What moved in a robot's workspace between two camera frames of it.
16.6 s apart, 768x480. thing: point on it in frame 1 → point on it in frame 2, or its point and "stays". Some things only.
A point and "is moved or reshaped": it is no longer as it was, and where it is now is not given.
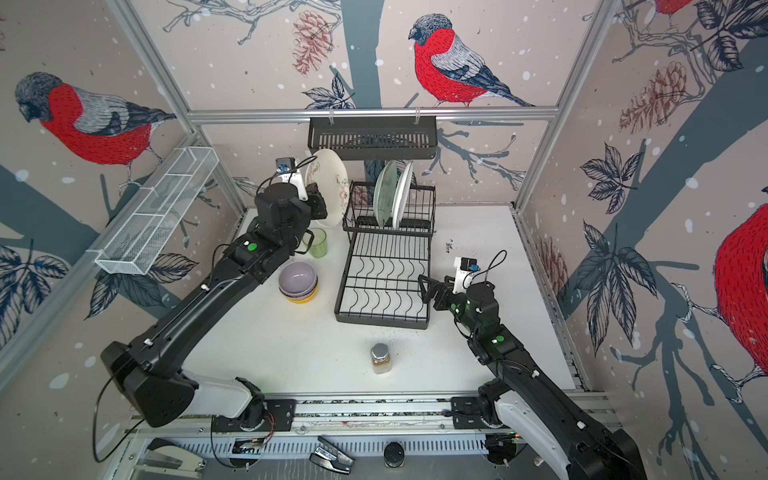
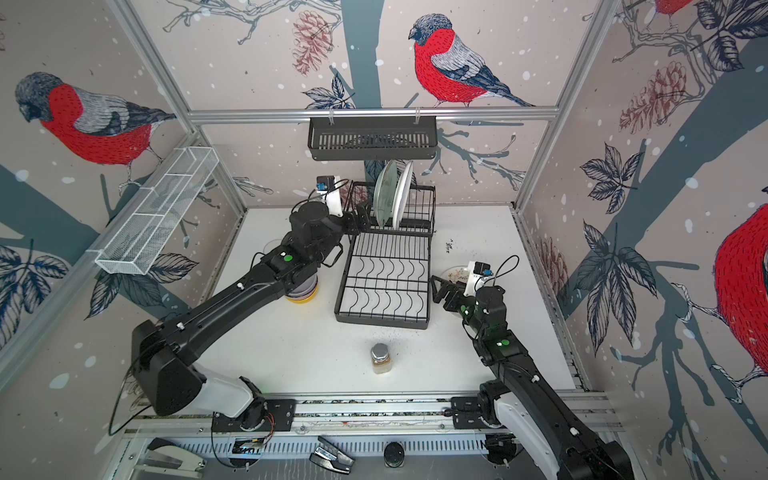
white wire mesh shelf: x=136 y=242 stays
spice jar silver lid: x=381 y=361 stays
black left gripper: x=319 y=210 → x=363 y=218
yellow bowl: x=303 y=301 stays
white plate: x=330 y=174 is moved or reshaped
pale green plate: x=385 y=191 stays
